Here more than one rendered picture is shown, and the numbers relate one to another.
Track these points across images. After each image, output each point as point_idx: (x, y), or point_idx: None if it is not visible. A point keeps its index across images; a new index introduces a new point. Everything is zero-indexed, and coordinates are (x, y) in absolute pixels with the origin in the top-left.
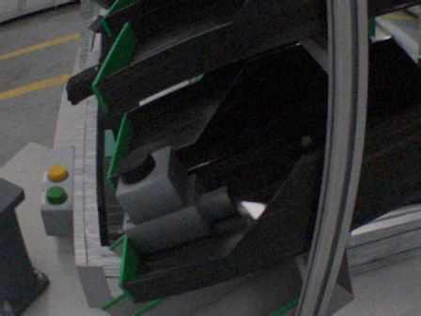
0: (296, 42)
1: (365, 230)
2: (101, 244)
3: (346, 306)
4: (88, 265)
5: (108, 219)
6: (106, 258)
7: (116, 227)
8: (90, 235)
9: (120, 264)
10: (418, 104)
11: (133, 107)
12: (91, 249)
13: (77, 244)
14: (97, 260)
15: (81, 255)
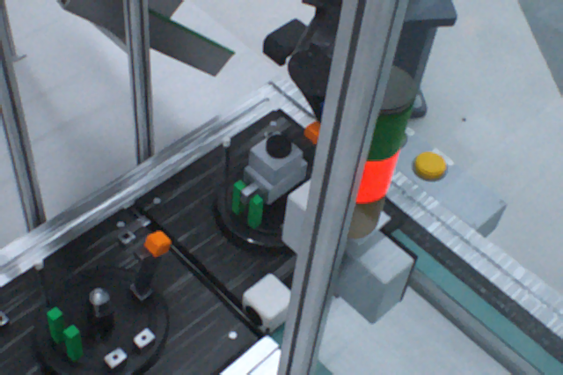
0: None
1: (5, 250)
2: (284, 114)
3: (5, 240)
4: (269, 82)
5: (299, 132)
6: (261, 99)
7: (282, 128)
8: (302, 113)
9: (243, 99)
10: None
11: (270, 34)
12: (284, 99)
13: (303, 97)
14: (266, 91)
15: (286, 87)
